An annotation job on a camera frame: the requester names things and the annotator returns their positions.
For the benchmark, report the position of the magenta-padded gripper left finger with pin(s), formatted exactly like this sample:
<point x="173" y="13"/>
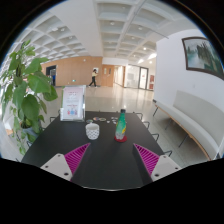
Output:
<point x="57" y="165"/>

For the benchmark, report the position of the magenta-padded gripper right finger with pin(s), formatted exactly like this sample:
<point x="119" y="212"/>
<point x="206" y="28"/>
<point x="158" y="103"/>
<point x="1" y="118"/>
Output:
<point x="163" y="166"/>

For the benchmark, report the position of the green plastic drink bottle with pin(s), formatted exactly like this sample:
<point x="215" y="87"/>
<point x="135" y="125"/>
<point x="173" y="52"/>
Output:
<point x="120" y="126"/>

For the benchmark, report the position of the white dotted cup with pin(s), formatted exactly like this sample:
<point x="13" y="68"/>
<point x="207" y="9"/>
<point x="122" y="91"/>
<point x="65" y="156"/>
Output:
<point x="92" y="131"/>

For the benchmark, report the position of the flat round red coaster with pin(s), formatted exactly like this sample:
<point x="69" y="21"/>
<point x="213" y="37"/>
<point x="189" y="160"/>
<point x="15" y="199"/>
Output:
<point x="120" y="140"/>

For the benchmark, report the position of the round colourful sticker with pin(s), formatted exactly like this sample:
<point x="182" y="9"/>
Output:
<point x="89" y="121"/>
<point x="96" y="118"/>
<point x="102" y="119"/>

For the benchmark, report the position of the clear acrylic sign stand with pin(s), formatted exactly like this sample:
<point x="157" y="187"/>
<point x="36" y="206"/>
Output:
<point x="72" y="103"/>

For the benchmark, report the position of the green leafy potted plant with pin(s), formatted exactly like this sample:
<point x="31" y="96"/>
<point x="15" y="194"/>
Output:
<point x="30" y="100"/>

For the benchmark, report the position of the person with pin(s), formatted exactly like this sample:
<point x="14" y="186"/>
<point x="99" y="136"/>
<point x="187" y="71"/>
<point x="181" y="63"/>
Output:
<point x="93" y="78"/>

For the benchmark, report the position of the framed landscape painting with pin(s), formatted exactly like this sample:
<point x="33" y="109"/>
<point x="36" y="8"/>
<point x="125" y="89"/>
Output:
<point x="203" y="56"/>

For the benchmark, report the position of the recessed ceiling lights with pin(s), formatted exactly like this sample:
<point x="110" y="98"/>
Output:
<point x="112" y="23"/>

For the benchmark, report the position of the long white wall bench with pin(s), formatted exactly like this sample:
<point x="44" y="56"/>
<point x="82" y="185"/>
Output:
<point x="200" y="118"/>

